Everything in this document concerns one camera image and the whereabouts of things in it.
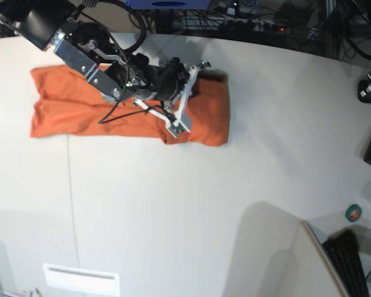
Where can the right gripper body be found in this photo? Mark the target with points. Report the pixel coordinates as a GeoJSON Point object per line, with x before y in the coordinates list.
{"type": "Point", "coordinates": [142, 80]}

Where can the orange t-shirt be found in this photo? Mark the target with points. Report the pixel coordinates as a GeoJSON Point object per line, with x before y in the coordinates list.
{"type": "Point", "coordinates": [69, 105]}

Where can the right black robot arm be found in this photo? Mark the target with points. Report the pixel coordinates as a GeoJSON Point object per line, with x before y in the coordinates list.
{"type": "Point", "coordinates": [90, 49]}

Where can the black computer mouse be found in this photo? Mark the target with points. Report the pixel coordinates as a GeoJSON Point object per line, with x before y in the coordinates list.
{"type": "Point", "coordinates": [362, 93]}

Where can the blue box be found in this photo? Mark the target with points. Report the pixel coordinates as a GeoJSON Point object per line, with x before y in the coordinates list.
{"type": "Point", "coordinates": [173, 4]}

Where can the green tape roll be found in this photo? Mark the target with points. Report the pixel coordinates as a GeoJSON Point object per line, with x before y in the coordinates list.
{"type": "Point", "coordinates": [353, 213]}

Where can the black keyboard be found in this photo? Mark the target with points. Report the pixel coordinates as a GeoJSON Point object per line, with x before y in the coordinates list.
{"type": "Point", "coordinates": [343, 251]}

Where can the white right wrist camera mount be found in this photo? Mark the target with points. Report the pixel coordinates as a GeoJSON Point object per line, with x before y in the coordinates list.
{"type": "Point", "coordinates": [173, 112]}

